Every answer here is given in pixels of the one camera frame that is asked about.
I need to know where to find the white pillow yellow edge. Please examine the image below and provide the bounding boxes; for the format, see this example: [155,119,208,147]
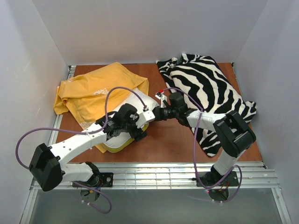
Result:
[102,88,158,153]

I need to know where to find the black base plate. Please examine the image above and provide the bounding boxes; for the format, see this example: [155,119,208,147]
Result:
[75,172,114,188]
[199,171,239,187]

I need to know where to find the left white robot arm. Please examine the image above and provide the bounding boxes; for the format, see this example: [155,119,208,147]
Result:
[29,104,155,191]

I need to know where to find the aluminium rail frame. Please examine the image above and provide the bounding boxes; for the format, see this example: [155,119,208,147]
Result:
[20,63,292,224]

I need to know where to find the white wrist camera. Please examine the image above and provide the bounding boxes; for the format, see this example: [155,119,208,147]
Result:
[155,90,168,108]
[136,110,155,128]

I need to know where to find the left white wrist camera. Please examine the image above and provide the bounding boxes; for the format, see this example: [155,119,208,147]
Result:
[136,110,155,128]

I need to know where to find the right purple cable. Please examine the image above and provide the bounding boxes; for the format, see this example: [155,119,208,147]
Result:
[161,87,242,205]

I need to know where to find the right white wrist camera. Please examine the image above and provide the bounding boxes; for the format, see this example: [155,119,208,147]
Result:
[155,90,168,108]

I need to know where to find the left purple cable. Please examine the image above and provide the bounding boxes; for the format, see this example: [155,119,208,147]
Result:
[15,86,149,214]

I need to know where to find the zebra striped blanket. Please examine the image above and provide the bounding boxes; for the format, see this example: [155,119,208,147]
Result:
[156,53,257,158]

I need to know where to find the yellow pillowcase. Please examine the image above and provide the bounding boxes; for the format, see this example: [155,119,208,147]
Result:
[53,62,150,154]

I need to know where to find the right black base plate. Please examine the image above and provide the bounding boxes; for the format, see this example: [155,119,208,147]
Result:
[199,171,239,187]

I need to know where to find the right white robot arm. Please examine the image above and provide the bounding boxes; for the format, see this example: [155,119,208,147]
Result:
[153,91,256,189]

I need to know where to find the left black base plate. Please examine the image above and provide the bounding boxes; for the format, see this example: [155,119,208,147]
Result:
[75,172,114,188]

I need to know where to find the purple cable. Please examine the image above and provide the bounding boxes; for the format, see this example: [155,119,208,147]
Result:
[15,86,149,214]
[161,87,242,205]

